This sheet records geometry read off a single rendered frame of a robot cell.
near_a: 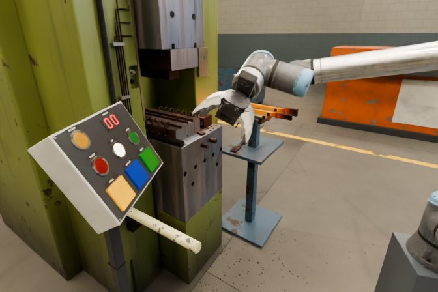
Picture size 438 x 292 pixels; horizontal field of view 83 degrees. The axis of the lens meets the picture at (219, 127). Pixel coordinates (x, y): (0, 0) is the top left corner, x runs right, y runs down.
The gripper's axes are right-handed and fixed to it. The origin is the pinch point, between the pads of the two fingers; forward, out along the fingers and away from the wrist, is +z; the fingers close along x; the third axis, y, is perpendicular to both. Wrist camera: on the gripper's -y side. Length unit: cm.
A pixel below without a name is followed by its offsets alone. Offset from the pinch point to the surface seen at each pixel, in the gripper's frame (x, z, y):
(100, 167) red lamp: 23.3, 16.3, 18.6
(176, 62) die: 36, -45, 28
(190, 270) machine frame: -19, 8, 122
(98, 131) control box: 31.2, 7.7, 18.4
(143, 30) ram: 53, -43, 19
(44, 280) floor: 57, 49, 153
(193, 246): -11, 11, 59
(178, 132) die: 22, -30, 56
